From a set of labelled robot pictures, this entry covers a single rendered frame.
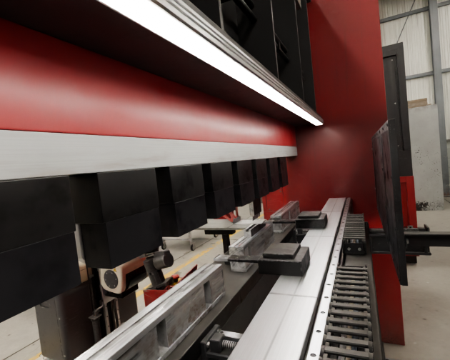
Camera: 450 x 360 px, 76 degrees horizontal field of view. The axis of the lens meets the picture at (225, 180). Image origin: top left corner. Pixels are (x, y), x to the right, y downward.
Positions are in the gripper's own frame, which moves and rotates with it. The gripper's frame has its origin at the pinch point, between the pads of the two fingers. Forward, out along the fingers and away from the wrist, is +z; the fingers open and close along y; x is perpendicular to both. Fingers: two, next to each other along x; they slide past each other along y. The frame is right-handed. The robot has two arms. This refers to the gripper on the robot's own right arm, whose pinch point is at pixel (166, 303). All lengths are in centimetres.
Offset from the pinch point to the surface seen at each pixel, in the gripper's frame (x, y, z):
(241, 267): -3.7, 37.0, -6.2
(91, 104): -63, 43, -56
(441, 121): 659, 378, 7
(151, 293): -4.7, -1.9, -7.1
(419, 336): 106, 97, 104
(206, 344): -42, 35, -3
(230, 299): -24.4, 37.2, -4.3
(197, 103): -27, 51, -60
